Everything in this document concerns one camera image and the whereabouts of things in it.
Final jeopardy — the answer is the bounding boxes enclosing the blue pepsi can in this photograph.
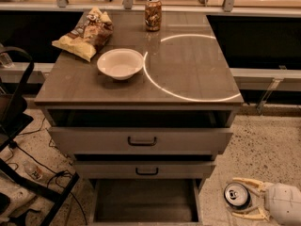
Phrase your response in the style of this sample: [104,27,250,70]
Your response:
[224,183,251,210]

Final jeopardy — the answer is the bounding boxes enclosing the open bottom drawer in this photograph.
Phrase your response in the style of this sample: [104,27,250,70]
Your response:
[89,179,202,226]

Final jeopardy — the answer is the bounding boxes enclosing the metal support bracket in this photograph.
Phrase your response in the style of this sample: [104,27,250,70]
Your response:
[256,73,284,115]

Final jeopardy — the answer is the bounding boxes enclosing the grey drawer cabinet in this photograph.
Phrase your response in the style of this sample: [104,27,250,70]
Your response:
[33,10,245,226]

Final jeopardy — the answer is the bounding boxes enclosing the black floor cable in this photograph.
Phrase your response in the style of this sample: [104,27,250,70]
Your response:
[7,116,88,226]

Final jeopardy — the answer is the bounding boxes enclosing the clear plastic water bottle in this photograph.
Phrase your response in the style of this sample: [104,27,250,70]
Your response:
[23,161,43,181]

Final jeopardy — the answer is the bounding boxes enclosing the brown patterned drink can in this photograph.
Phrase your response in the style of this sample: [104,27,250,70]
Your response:
[145,0,162,31]

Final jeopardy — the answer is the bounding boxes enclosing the drawer with black handle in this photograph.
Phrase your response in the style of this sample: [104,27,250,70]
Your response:
[74,154,215,179]
[47,109,234,161]

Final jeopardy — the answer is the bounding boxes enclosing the top drawer with black handle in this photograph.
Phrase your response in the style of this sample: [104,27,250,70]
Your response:
[47,109,234,161]

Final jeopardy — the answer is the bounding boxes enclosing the middle drawer with black handle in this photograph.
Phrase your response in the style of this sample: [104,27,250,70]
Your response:
[74,154,215,179]

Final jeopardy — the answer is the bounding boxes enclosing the yellow brown chip bag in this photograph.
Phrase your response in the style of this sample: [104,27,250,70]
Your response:
[52,8,114,61]

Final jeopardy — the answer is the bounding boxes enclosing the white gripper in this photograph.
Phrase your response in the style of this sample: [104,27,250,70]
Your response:
[231,177,301,226]

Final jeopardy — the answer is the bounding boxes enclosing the black chair frame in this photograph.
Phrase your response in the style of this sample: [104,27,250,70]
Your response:
[0,47,79,226]

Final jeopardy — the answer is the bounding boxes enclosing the white bowl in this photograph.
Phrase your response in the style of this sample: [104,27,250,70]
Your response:
[97,48,144,80]

